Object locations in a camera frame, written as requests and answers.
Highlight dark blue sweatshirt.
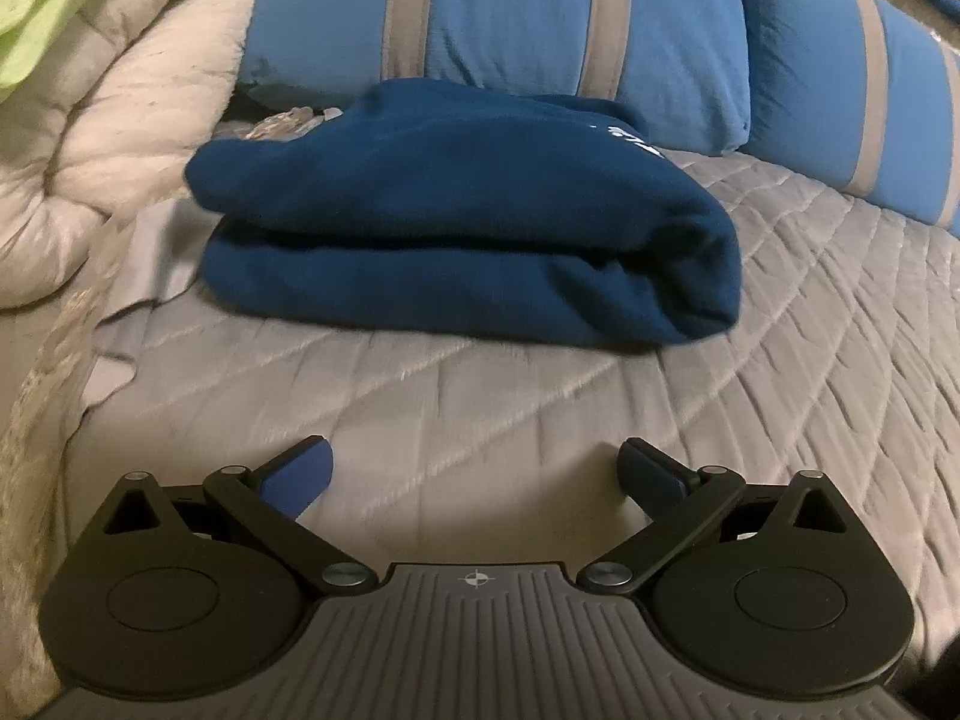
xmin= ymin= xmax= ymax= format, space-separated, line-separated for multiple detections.
xmin=185 ymin=80 xmax=742 ymax=348

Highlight quilted beige bedspread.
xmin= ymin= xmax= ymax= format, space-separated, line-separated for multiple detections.
xmin=2 ymin=153 xmax=958 ymax=718

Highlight beige folded comforter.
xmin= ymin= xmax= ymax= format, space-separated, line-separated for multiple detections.
xmin=2 ymin=0 xmax=254 ymax=309

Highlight blue striped pillow right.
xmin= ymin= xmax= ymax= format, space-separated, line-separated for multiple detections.
xmin=742 ymin=0 xmax=958 ymax=232

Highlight blue striped pillow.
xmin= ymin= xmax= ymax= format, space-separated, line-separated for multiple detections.
xmin=239 ymin=0 xmax=750 ymax=154
xmin=742 ymin=0 xmax=958 ymax=232

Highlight blue striped pillow left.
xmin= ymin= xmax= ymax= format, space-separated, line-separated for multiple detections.
xmin=239 ymin=0 xmax=750 ymax=154

